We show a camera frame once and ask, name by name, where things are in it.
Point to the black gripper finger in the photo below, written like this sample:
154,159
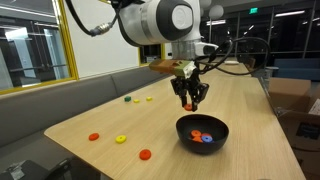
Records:
183,100
194,104

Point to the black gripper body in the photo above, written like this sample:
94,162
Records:
190,86

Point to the orange ring table corner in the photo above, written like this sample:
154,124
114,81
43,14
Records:
145,154

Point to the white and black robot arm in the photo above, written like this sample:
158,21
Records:
151,22

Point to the black bowl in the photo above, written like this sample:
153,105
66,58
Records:
202,134

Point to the yellow cube far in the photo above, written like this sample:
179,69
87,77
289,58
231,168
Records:
149,98

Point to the white plate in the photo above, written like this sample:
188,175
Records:
231,62

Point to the middle wooden table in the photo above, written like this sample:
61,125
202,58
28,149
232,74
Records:
225,70

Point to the green cube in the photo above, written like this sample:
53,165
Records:
127,99

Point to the cardboard box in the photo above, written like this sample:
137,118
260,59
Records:
297,110

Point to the blue sofa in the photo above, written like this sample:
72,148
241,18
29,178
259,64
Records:
308,68

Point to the grey sofa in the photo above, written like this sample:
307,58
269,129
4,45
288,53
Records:
25,117

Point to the black device bottom left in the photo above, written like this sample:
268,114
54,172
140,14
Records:
29,170

